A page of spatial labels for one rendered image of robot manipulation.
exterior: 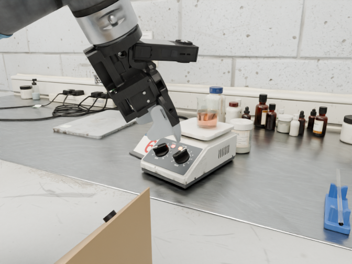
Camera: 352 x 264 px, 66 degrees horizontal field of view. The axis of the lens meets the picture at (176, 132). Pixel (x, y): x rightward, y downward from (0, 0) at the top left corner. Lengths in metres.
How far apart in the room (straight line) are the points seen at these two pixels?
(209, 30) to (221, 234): 0.84
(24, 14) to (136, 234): 0.27
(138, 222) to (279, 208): 0.38
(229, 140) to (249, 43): 0.53
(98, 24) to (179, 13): 0.82
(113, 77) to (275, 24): 0.76
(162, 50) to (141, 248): 0.30
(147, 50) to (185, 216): 0.27
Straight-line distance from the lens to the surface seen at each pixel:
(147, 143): 0.71
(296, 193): 0.58
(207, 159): 0.57
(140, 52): 0.41
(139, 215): 0.17
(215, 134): 0.58
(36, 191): 0.60
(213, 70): 1.11
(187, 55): 0.44
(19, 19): 0.36
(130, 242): 0.17
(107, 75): 0.42
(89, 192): 0.55
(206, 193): 0.53
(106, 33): 0.38
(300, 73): 1.06
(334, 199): 0.56
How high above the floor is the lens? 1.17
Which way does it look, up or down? 18 degrees down
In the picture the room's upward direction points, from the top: straight up
